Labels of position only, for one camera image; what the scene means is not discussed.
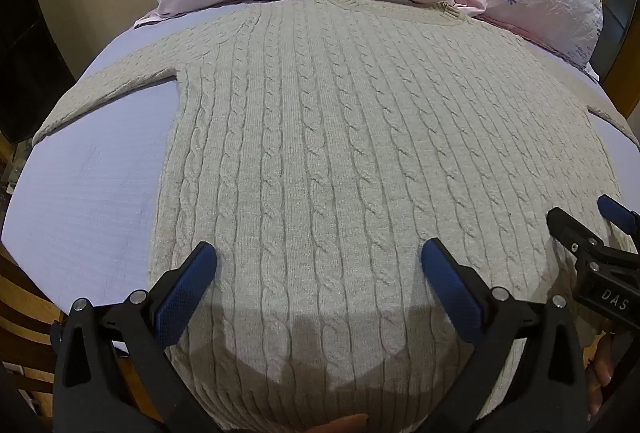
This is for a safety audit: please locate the person's right hand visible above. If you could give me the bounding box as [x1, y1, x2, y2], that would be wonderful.
[584, 332, 619, 420]

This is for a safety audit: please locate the person's left hand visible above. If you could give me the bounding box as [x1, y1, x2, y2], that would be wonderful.
[306, 415, 372, 433]

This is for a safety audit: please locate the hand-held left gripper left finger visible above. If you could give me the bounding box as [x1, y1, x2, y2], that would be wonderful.
[52, 240, 219, 433]

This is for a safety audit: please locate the beige cable-knit sweater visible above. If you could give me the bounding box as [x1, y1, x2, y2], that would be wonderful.
[32, 0, 640, 430]

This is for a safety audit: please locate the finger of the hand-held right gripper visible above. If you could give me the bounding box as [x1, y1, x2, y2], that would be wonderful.
[546, 208, 607, 265]
[597, 194, 640, 232]

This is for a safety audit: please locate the dark cabinet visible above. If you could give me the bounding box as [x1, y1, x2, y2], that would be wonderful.
[0, 0, 82, 145]

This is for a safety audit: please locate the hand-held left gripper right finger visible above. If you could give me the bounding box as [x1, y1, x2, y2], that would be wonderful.
[421, 238, 590, 433]

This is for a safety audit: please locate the lavender bed sheet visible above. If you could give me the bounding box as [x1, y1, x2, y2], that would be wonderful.
[2, 1, 640, 354]

